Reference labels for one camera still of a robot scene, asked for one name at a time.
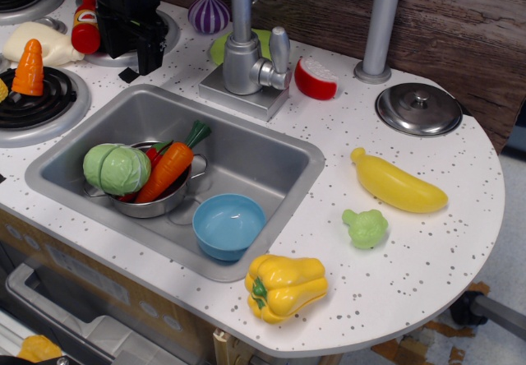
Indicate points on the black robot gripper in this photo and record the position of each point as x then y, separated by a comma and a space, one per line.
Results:
126, 25

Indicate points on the light blue plastic bowl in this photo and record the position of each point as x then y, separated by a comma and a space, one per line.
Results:
226, 225

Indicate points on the light green toy broccoli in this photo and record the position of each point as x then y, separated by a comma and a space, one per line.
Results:
365, 229

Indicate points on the back right stove burner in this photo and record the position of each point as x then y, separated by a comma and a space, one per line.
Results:
129, 58

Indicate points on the red toy ketchup bottle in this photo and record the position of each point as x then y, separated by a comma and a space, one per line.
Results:
85, 32

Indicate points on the cream toy dough piece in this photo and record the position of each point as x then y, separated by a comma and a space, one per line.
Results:
57, 48

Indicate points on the purple toy onion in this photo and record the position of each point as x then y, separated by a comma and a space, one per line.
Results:
208, 17

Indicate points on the green plastic plate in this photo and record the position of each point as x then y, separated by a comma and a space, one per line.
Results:
216, 50

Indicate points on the orange toy carrot top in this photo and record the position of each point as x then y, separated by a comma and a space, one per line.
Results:
29, 74

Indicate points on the orange toy carrot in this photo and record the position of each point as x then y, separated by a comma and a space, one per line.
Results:
29, 74
173, 163

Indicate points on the red toy pepper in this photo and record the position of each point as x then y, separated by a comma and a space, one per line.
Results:
155, 154

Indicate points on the green toy cabbage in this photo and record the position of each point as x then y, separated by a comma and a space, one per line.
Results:
116, 169

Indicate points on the front stove burner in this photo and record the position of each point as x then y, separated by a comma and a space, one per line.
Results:
29, 120

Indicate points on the silver toy faucet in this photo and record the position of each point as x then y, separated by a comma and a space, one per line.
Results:
246, 81

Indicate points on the yellow toy corn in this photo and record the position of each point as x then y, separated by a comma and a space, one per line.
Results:
4, 91

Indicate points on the small steel pot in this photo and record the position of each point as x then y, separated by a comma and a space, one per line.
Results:
171, 198

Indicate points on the red toy cheese wedge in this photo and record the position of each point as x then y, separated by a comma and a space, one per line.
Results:
314, 80

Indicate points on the silver toy sink basin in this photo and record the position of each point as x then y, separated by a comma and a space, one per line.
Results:
273, 169

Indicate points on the grey vertical pole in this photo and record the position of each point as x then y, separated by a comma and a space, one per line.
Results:
373, 69

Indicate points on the yellow toy bell pepper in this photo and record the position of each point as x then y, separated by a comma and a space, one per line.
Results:
279, 286

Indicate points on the steel pot lid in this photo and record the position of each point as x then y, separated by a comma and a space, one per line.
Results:
417, 109

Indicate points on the yellow toy banana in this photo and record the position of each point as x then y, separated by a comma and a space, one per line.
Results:
396, 187

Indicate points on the orange toy on floor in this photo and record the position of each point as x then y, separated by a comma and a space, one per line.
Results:
38, 348

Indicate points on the black caster wheel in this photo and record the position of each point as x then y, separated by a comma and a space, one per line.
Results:
461, 312

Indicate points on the toy oven door handle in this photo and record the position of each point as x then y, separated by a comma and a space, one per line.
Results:
86, 336

